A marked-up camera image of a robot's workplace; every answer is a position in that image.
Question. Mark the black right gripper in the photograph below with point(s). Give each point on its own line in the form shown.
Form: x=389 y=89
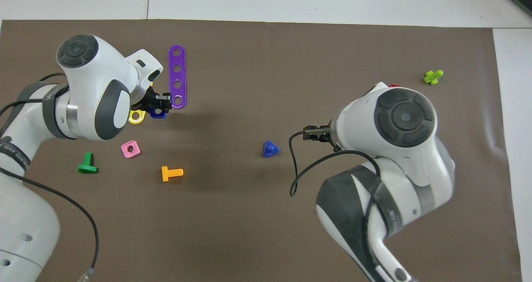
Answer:
x=322 y=134

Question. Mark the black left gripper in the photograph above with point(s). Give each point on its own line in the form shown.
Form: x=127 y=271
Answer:
x=147 y=100

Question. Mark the blue square toy nut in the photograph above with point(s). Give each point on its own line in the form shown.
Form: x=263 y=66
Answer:
x=158 y=115

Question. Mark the blue triangle-head toy screw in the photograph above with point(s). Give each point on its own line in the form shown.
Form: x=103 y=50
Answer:
x=269 y=150

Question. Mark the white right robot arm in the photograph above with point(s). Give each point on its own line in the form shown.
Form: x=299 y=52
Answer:
x=395 y=149

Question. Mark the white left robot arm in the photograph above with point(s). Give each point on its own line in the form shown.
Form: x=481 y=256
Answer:
x=91 y=90

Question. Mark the purple four-hole strip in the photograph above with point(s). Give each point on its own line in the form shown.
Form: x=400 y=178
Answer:
x=177 y=76

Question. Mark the yellow three-hole strip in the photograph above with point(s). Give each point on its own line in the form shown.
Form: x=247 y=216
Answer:
x=136 y=122

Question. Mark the pink square toy nut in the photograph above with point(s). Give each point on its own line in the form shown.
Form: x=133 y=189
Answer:
x=136 y=153

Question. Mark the brown paper table mat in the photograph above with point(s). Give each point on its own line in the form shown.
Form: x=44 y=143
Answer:
x=232 y=86

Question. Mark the orange toy screw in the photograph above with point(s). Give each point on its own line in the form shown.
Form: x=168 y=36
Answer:
x=170 y=173

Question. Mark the green toy screw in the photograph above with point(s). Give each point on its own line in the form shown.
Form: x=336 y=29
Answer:
x=87 y=165

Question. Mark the lime cross-head toy screw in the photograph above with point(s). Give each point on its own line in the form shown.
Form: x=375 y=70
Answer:
x=433 y=77

